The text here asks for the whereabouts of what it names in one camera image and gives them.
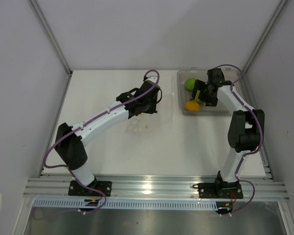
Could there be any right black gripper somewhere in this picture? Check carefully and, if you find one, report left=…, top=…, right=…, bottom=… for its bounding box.
left=190, top=80, right=218, bottom=107

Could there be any orange fruit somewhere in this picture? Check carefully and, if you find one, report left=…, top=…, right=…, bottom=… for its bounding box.
left=184, top=100, right=201, bottom=112

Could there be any clear zip top bag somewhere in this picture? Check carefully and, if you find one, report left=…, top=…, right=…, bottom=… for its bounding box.
left=125, top=93, right=174, bottom=135

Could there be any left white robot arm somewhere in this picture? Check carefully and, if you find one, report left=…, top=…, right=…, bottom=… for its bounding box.
left=55, top=79, right=162, bottom=196

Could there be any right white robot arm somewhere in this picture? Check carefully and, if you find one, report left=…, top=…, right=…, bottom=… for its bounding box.
left=192, top=68, right=265, bottom=198

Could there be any clear plastic food container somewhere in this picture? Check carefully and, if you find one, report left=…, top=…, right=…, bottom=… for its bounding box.
left=176, top=66, right=245, bottom=116

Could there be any green pear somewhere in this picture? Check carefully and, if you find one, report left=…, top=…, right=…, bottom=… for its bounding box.
left=190, top=90, right=201, bottom=103

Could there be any round green lime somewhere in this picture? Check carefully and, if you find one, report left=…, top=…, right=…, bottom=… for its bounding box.
left=185, top=78, right=196, bottom=91

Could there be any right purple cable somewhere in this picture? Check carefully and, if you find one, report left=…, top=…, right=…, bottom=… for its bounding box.
left=210, top=64, right=264, bottom=217

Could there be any purple cable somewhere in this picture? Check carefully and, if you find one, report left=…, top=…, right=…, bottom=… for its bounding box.
left=210, top=64, right=264, bottom=217
left=43, top=70, right=161, bottom=216

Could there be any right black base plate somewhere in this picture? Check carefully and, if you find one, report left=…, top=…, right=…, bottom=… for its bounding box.
left=192, top=182, right=244, bottom=199

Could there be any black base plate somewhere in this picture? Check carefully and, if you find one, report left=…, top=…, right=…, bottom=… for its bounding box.
left=68, top=181, right=112, bottom=197
left=192, top=182, right=244, bottom=199

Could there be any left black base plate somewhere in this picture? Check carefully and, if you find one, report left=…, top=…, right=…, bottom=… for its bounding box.
left=68, top=181, right=112, bottom=197

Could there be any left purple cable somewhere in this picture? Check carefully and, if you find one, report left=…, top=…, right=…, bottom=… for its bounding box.
left=43, top=70, right=161, bottom=216

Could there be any aluminium mounting rail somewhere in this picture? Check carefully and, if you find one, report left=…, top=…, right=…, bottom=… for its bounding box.
left=23, top=174, right=290, bottom=202

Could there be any right aluminium frame post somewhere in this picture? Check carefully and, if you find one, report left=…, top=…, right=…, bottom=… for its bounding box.
left=243, top=0, right=290, bottom=73

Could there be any aluminium frame post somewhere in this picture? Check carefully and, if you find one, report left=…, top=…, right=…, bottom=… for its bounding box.
left=27, top=0, right=72, bottom=76
left=243, top=0, right=290, bottom=73

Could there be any slotted white cable duct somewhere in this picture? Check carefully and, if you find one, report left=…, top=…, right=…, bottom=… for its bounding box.
left=32, top=198, right=218, bottom=211

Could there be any left aluminium frame post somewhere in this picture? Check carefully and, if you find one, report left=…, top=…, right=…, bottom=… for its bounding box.
left=27, top=0, right=72, bottom=76

